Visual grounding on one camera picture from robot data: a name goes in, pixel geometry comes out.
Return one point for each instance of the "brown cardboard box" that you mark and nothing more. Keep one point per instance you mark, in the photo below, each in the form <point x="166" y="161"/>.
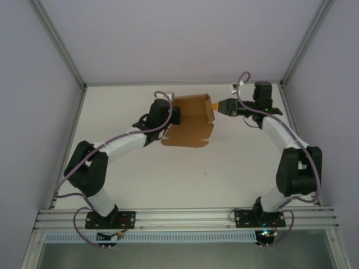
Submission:
<point x="190" y="131"/>

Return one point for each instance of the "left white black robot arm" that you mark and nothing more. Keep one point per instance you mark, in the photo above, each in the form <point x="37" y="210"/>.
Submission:
<point x="123" y="144"/>

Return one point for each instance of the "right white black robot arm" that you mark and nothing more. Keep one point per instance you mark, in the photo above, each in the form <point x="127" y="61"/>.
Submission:
<point x="280" y="137"/>

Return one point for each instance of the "small connector board green light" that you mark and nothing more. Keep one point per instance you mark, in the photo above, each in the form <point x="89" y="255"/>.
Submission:
<point x="266" y="234"/>

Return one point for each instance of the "grey metal lower panel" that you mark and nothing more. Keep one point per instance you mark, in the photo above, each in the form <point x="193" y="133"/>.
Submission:
<point x="182" y="256"/>

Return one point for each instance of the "aluminium table rear rail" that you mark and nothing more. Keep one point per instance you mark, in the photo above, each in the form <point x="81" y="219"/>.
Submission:
<point x="182" y="83"/>

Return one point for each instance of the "aluminium table side rail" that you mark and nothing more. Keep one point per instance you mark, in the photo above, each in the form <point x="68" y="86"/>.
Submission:
<point x="70" y="126"/>
<point x="300" y="131"/>

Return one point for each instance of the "aluminium frame post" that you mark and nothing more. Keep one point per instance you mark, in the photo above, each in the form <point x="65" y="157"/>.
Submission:
<point x="59" y="45"/>
<point x="305" y="42"/>

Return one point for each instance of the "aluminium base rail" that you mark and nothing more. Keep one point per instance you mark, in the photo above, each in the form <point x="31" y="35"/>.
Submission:
<point x="182" y="215"/>

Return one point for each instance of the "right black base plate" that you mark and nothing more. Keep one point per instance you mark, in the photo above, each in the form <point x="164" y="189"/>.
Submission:
<point x="244" y="218"/>

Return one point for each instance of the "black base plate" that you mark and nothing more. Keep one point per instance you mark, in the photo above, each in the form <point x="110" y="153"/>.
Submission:
<point x="127" y="218"/>
<point x="244" y="218"/>

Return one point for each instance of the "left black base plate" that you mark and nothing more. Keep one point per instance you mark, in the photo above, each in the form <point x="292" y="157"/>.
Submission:
<point x="127" y="218"/>

